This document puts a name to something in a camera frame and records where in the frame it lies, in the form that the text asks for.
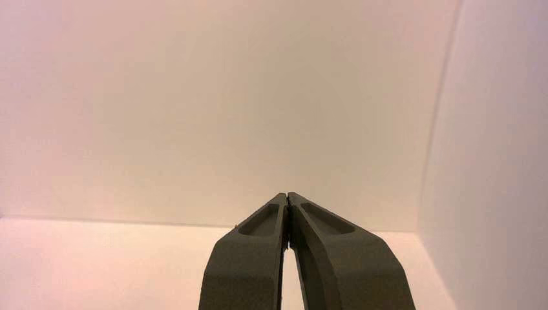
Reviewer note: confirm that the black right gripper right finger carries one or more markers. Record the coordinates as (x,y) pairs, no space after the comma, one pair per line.
(351,274)

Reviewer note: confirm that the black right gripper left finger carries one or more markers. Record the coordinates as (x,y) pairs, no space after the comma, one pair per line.
(248,265)

